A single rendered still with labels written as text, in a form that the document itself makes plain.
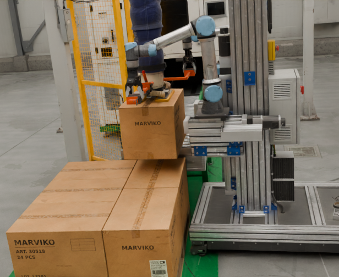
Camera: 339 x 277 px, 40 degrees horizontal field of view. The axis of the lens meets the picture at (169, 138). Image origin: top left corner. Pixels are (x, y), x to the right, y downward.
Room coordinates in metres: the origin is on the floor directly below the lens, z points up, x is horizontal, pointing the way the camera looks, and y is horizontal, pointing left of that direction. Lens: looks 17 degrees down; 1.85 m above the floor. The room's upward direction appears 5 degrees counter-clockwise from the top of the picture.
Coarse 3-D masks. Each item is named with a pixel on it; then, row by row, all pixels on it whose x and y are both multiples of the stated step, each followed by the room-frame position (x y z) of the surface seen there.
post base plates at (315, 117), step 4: (308, 104) 6.23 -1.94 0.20; (300, 108) 6.30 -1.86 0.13; (308, 108) 6.23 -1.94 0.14; (300, 112) 6.30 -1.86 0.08; (308, 112) 6.23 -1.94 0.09; (300, 116) 6.26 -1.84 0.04; (304, 116) 6.23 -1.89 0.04; (308, 116) 6.21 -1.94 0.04; (312, 116) 6.21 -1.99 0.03; (316, 116) 6.13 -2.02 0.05; (300, 120) 6.13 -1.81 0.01; (304, 120) 6.12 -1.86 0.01; (308, 120) 6.12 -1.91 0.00; (312, 120) 6.11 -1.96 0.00; (60, 128) 6.66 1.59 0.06; (56, 132) 6.63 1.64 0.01; (60, 132) 6.61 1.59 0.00
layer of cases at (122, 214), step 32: (128, 160) 3.64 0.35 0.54; (160, 160) 3.57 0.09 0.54; (64, 192) 3.09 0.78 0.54; (96, 192) 3.04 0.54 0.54; (128, 192) 2.99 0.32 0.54; (160, 192) 2.94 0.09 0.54; (32, 224) 2.63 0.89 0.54; (64, 224) 2.59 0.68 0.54; (96, 224) 2.55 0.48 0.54; (128, 224) 2.52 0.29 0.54; (160, 224) 2.48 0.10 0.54; (32, 256) 2.54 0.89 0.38; (64, 256) 2.51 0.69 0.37; (96, 256) 2.48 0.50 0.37; (128, 256) 2.45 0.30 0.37; (160, 256) 2.42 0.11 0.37
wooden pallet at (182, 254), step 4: (188, 208) 3.49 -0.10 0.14; (188, 212) 3.47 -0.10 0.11; (188, 216) 3.46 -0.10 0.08; (188, 220) 3.46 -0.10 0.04; (188, 224) 3.43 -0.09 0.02; (184, 228) 3.15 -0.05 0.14; (188, 228) 3.38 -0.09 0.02; (184, 232) 3.11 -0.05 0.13; (184, 236) 3.24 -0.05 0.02; (184, 240) 3.07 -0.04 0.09; (184, 244) 3.05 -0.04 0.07; (184, 248) 3.03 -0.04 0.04; (184, 252) 3.01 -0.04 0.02; (180, 256) 2.77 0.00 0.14; (180, 260) 2.91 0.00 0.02; (180, 264) 2.86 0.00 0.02; (180, 268) 2.81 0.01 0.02; (180, 272) 2.76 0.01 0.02; (176, 276) 2.53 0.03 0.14; (180, 276) 2.71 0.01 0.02
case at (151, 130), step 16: (176, 96) 3.52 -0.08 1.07; (128, 112) 3.27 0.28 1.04; (144, 112) 3.25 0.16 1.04; (160, 112) 3.23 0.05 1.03; (176, 112) 3.34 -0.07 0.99; (128, 128) 3.28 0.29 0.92; (144, 128) 3.26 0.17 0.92; (160, 128) 3.24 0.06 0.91; (176, 128) 3.29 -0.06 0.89; (128, 144) 3.28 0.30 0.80; (144, 144) 3.26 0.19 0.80; (160, 144) 3.24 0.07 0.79; (176, 144) 3.23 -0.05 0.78
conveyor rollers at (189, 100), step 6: (186, 96) 5.85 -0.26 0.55; (192, 96) 5.84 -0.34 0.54; (198, 96) 5.82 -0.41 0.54; (186, 102) 5.51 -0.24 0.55; (192, 102) 5.49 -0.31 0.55; (186, 108) 5.22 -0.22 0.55; (192, 108) 5.21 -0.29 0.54; (186, 114) 4.95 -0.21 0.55; (192, 114) 4.94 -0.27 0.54; (186, 138) 4.13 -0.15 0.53; (186, 144) 3.95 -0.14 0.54
